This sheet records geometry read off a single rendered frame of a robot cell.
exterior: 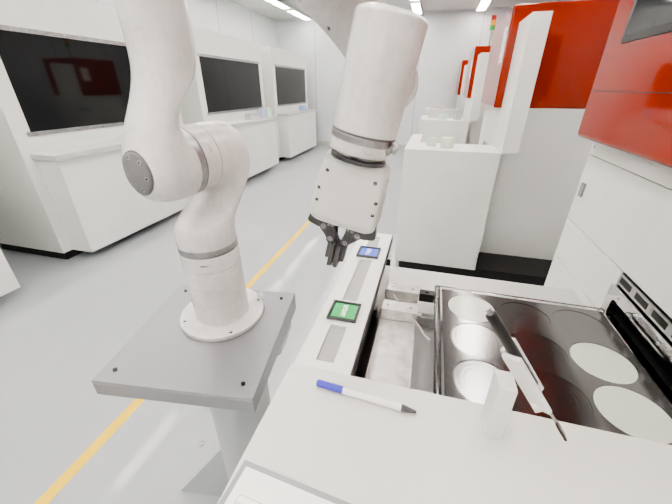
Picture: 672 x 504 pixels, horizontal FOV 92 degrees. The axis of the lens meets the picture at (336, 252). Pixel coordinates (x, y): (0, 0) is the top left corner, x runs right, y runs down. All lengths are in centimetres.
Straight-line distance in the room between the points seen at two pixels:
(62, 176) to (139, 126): 272
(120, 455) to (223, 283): 120
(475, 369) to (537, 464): 21
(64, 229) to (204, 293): 293
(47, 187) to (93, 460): 229
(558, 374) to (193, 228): 71
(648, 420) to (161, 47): 91
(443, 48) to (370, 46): 808
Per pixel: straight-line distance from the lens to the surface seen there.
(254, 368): 69
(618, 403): 72
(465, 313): 79
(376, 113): 41
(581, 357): 78
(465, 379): 64
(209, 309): 75
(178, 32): 63
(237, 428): 100
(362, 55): 41
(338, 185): 45
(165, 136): 58
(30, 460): 199
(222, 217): 67
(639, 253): 94
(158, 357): 78
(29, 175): 345
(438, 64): 846
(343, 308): 64
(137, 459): 176
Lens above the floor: 135
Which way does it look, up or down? 27 degrees down
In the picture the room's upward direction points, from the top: straight up
